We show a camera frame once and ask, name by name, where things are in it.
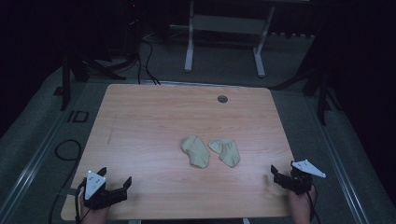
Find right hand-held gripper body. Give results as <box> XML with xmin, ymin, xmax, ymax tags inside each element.
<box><xmin>273</xmin><ymin>159</ymin><xmax>327</xmax><ymax>196</ymax></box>

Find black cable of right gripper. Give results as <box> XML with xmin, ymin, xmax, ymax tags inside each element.
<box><xmin>305</xmin><ymin>183</ymin><xmax>322</xmax><ymax>224</ymax></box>

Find looped black floor cable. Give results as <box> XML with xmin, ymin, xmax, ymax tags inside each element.
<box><xmin>54</xmin><ymin>138</ymin><xmax>83</xmax><ymax>162</ymax></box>

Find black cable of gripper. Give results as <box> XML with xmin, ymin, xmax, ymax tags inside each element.
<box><xmin>305</xmin><ymin>183</ymin><xmax>322</xmax><ymax>224</ymax></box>
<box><xmin>48</xmin><ymin>161</ymin><xmax>89</xmax><ymax>224</ymax></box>

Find black metal stand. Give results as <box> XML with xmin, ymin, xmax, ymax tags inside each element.
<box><xmin>269</xmin><ymin>59</ymin><xmax>342</xmax><ymax>126</ymax></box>
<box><xmin>52</xmin><ymin>50</ymin><xmax>127</xmax><ymax>112</ymax></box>

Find person's left hand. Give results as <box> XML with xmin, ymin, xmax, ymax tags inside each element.
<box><xmin>78</xmin><ymin>192</ymin><xmax>110</xmax><ymax>224</ymax></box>

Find plain beige sock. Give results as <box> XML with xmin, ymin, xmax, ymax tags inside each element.
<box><xmin>179</xmin><ymin>134</ymin><xmax>211</xmax><ymax>169</ymax></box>

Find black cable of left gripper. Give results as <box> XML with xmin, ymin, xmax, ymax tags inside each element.
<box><xmin>48</xmin><ymin>161</ymin><xmax>89</xmax><ymax>224</ymax></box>

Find white metal desk frame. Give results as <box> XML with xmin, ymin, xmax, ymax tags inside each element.
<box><xmin>184</xmin><ymin>0</ymin><xmax>312</xmax><ymax>78</ymax></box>

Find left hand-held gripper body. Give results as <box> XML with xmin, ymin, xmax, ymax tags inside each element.
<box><xmin>82</xmin><ymin>170</ymin><xmax>129</xmax><ymax>210</ymax></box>

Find beige sock with stitched bands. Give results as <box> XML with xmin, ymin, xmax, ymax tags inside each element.
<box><xmin>207</xmin><ymin>137</ymin><xmax>242</xmax><ymax>169</ymax></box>

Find person's right hand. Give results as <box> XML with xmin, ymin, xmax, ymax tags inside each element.
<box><xmin>287</xmin><ymin>186</ymin><xmax>318</xmax><ymax>224</ymax></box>

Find black cables behind table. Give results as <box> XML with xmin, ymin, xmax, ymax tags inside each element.
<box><xmin>135</xmin><ymin>36</ymin><xmax>163</xmax><ymax>86</ymax></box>

